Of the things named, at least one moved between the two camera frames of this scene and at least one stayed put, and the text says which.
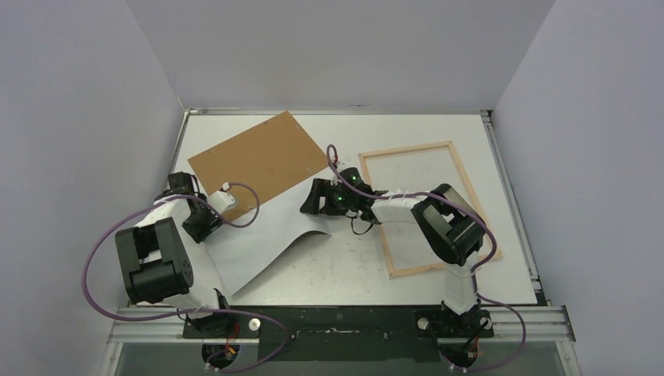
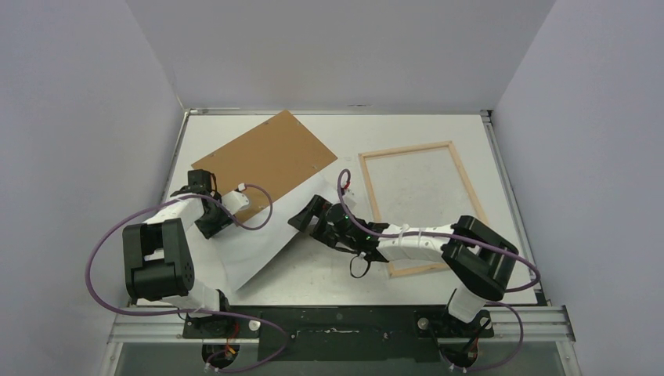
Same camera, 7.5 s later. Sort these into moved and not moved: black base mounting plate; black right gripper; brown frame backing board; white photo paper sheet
Moved: black right gripper
Not moved: black base mounting plate; brown frame backing board; white photo paper sheet
